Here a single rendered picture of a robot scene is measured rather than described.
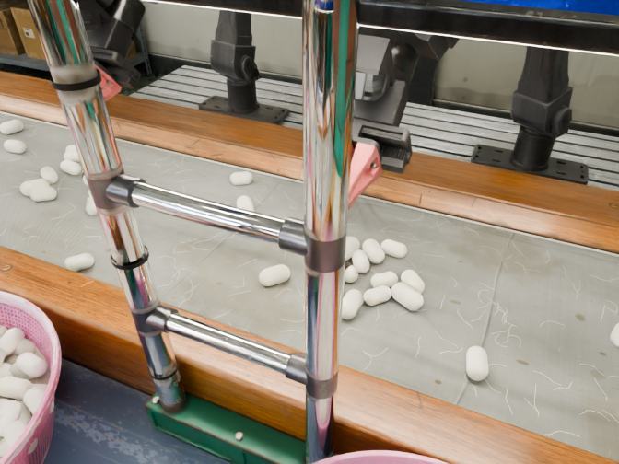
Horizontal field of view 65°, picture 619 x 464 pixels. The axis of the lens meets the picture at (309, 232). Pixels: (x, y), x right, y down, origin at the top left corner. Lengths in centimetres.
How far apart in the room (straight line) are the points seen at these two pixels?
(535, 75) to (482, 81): 176
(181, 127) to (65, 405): 47
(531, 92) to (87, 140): 71
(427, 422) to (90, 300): 35
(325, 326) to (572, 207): 48
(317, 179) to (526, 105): 69
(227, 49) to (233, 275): 58
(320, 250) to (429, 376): 26
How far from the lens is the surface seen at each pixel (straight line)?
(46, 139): 96
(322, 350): 31
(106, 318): 53
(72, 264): 62
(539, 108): 88
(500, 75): 260
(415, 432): 43
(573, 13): 32
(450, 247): 63
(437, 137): 104
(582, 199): 74
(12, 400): 56
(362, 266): 56
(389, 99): 53
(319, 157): 22
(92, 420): 57
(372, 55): 48
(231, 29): 103
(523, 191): 72
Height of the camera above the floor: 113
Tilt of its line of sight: 38 degrees down
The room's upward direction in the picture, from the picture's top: straight up
